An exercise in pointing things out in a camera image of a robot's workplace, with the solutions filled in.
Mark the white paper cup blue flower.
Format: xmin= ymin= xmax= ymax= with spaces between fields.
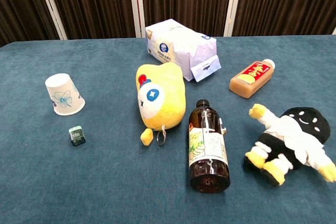
xmin=45 ymin=73 xmax=86 ymax=116

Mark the yellow plush toy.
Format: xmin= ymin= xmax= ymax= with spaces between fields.
xmin=135 ymin=61 xmax=187 ymax=146

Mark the white tissue pack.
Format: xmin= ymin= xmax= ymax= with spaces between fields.
xmin=145 ymin=18 xmax=222 ymax=82

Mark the brown glass-look drink bottle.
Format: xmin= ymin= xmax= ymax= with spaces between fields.
xmin=188 ymin=99 xmax=231 ymax=194

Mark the juice bottle red label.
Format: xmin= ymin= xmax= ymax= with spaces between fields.
xmin=229 ymin=59 xmax=276 ymax=99

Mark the small green box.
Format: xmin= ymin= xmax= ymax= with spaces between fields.
xmin=68 ymin=125 xmax=87 ymax=146

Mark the teal table cloth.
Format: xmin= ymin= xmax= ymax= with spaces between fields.
xmin=0 ymin=34 xmax=336 ymax=224

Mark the black white yellow plush doll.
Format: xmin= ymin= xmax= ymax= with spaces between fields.
xmin=244 ymin=103 xmax=336 ymax=187

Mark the metal key ring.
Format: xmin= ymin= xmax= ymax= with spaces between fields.
xmin=156 ymin=131 xmax=167 ymax=146

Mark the white screen frame post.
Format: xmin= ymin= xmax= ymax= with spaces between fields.
xmin=35 ymin=0 xmax=68 ymax=40
xmin=223 ymin=0 xmax=245 ymax=37
xmin=128 ymin=0 xmax=146 ymax=38

